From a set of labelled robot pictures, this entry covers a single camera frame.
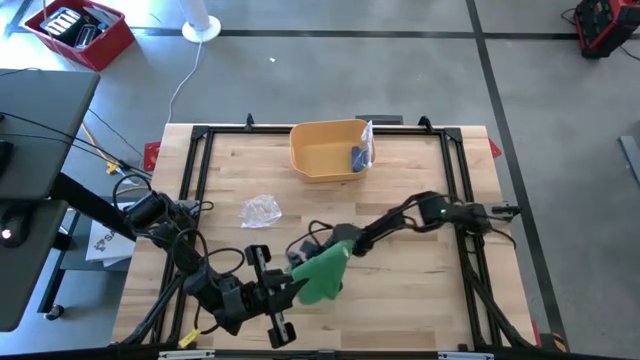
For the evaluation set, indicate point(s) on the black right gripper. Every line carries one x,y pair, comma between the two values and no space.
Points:
347,234

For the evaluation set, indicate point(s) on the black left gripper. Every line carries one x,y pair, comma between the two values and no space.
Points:
245,300

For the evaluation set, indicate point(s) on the green elastic bandage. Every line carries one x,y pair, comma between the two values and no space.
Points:
322,275

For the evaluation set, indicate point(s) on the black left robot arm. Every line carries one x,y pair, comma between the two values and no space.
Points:
187,260

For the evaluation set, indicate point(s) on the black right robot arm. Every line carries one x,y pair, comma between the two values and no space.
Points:
435,210

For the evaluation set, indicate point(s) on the yellow plastic bin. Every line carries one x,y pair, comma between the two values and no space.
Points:
320,155

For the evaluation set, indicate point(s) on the red corner tag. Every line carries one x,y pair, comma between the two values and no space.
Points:
151,155
494,149

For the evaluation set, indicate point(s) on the white printed paper sheet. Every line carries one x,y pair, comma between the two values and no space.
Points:
107,245

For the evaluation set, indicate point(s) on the black desk leg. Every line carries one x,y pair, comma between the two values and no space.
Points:
90,202

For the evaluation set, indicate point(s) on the black caster wheel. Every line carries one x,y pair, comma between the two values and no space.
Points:
54,312

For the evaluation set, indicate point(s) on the grey desk top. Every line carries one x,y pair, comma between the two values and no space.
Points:
45,130
25,280

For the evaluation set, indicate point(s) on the yellow black table foot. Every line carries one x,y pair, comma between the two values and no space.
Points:
555,342

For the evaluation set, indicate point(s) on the black computer mouse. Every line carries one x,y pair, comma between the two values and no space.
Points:
12,227

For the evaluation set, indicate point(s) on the red plastic crate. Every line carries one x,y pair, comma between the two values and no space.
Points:
107,47

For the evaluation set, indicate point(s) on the small black framed box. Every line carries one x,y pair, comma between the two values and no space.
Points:
86,36

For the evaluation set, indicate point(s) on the black white striped box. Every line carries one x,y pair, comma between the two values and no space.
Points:
60,22

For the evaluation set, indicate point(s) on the grey metal bar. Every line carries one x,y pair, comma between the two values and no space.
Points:
631,155

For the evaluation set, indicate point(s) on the red black power station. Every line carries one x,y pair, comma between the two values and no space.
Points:
605,25

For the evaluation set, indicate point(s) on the silver edge bracket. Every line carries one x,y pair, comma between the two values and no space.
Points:
185,355
465,356

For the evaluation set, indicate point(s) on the black aluminium table frame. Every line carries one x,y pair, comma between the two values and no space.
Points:
240,130

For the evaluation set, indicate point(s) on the dark grey bracket plate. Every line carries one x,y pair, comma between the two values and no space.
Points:
385,120

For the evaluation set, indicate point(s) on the white fan pedestal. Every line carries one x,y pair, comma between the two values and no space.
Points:
200,30

